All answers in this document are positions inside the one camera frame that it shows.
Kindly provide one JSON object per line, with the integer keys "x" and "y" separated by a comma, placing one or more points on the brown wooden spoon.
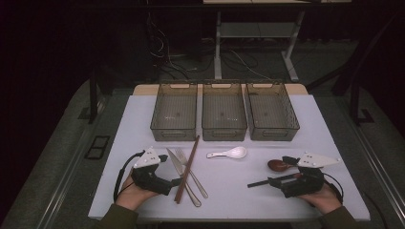
{"x": 275, "y": 165}

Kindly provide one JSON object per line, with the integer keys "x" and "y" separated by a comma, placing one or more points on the black angled metal stand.
{"x": 353, "y": 95}

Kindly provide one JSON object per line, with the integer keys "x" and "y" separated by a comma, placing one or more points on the white ceramic spoon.
{"x": 237, "y": 152}

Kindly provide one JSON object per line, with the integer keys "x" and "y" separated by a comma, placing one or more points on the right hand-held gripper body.
{"x": 305, "y": 184}

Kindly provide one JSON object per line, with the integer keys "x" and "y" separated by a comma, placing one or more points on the metal floor rail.
{"x": 379, "y": 171}
{"x": 63, "y": 187}

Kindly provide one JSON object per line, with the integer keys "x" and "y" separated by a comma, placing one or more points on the person's right hand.
{"x": 324, "y": 200}

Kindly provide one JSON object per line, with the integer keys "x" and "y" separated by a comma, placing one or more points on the person's left hand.
{"x": 132, "y": 195}

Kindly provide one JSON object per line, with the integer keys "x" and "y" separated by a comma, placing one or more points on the steel table knife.
{"x": 174, "y": 160}

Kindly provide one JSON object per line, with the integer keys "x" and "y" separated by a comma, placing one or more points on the steel fork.
{"x": 199, "y": 188}

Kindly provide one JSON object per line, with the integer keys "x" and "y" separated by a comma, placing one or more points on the white metal desk frame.
{"x": 217, "y": 47}

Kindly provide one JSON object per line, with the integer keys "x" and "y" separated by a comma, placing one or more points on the transparent grey plastic bin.
{"x": 174, "y": 111}
{"x": 270, "y": 111}
{"x": 223, "y": 111}

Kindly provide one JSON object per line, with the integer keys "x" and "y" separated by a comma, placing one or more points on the brown wooden chopstick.
{"x": 192, "y": 149}
{"x": 182, "y": 194}

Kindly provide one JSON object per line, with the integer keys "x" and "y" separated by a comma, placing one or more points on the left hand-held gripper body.
{"x": 149, "y": 181}

